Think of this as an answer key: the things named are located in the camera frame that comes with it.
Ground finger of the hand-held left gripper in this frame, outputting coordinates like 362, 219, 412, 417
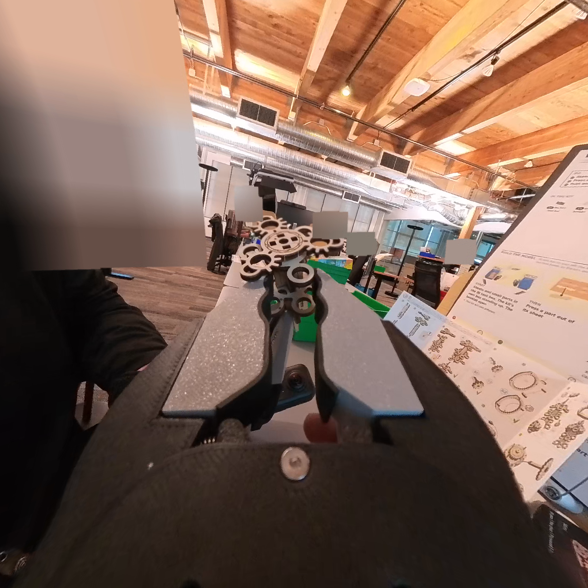
270, 315, 296, 386

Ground large green plastic bin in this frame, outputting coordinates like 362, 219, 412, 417
293, 287, 395, 344

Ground black model kit box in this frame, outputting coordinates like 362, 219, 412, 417
533, 503, 588, 588

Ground wooden gear model assembly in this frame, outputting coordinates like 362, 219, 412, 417
239, 216, 345, 329

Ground black floor lamp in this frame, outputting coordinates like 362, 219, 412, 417
408, 225, 427, 295
199, 162, 219, 217

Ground black camera rig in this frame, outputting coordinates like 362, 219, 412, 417
249, 162, 298, 217

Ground white instruction board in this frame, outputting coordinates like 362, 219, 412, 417
448, 145, 588, 382

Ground silver ventilation duct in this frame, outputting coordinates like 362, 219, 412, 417
195, 128, 465, 226
190, 89, 540, 191

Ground person's left forearm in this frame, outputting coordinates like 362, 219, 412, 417
69, 269, 168, 405

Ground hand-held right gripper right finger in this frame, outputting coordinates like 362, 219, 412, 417
314, 275, 425, 429

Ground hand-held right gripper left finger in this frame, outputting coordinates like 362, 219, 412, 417
162, 278, 277, 431

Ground folded paper instruction booklet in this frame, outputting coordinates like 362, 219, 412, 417
383, 290, 588, 483

